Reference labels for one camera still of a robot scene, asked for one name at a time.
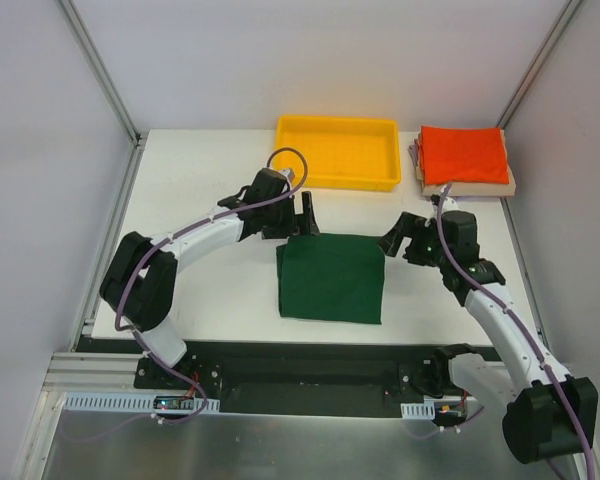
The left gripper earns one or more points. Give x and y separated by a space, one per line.
296 223

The front aluminium rail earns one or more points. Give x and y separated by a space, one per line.
80 370

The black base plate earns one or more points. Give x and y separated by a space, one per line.
310 397

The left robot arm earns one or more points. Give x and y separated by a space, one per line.
140 281

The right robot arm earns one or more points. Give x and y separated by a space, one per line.
546 411

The aluminium frame post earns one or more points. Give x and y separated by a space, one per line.
89 50
566 16

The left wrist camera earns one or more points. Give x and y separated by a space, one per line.
269 184

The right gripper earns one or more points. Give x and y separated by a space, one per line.
403 240

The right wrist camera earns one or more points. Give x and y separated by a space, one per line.
461 234

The right aluminium frame post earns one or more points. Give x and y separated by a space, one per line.
566 16

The yellow plastic tray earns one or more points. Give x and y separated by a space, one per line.
339 152

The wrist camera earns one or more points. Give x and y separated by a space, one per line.
461 234
269 184

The left white cable duct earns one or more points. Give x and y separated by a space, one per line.
139 403

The left aluminium frame post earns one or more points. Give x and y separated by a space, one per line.
89 50

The right white cable duct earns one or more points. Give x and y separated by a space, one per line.
418 411

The white cable duct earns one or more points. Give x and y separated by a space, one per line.
139 403
418 411

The green t-shirt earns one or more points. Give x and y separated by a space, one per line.
332 278

